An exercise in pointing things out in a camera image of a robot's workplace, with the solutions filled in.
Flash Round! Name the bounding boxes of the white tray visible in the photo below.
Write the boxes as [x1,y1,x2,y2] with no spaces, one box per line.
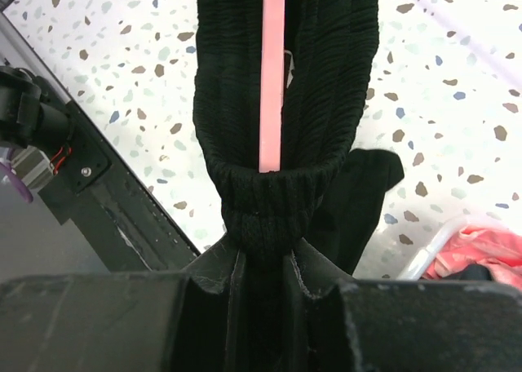
[396,215,499,281]

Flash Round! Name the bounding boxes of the pink garment in tray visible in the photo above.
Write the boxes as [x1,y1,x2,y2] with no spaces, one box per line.
[422,226,521,289]

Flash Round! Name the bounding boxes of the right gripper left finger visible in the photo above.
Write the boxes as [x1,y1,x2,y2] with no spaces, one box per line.
[1,245,247,371]

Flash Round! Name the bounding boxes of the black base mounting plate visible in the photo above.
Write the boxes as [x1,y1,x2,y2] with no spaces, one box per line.
[1,16,198,272]

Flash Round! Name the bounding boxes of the black shorts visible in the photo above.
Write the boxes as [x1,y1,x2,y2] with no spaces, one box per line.
[192,0,405,279]

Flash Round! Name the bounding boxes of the pink plastic hanger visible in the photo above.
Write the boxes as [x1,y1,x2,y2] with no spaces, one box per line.
[259,0,285,173]

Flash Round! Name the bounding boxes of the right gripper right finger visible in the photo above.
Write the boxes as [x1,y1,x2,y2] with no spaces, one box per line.
[287,241,521,371]

